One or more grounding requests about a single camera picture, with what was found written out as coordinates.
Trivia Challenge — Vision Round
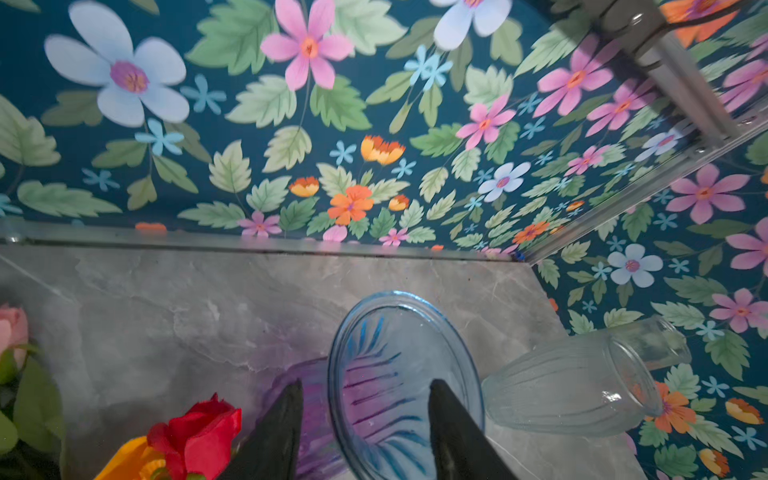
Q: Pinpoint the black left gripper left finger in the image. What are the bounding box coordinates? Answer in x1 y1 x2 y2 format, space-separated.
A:
218 380 304 480

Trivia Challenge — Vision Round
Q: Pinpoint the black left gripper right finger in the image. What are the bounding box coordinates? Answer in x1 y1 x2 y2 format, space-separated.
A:
428 379 518 480

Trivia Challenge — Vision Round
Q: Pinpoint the red rose stem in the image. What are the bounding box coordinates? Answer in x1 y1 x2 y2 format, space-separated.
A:
147 394 242 479

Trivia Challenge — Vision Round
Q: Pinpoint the purple blue glass vase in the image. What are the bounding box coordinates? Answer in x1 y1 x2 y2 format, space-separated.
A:
262 291 485 479

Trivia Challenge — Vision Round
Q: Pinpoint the clear ribbed glass vase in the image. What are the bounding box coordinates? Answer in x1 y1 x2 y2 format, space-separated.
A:
482 332 664 437

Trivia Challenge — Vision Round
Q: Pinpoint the clear glass vase far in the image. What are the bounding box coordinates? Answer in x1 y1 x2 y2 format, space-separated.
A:
607 315 692 371

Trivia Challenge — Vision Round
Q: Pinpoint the orange rose stem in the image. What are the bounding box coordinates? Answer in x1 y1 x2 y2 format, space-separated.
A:
95 436 167 480

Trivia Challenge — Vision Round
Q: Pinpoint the pink rosebud stem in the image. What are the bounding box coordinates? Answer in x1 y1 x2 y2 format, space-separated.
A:
1 304 65 455

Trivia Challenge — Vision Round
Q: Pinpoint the aluminium frame post right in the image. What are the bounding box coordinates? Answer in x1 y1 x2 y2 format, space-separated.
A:
581 0 748 146

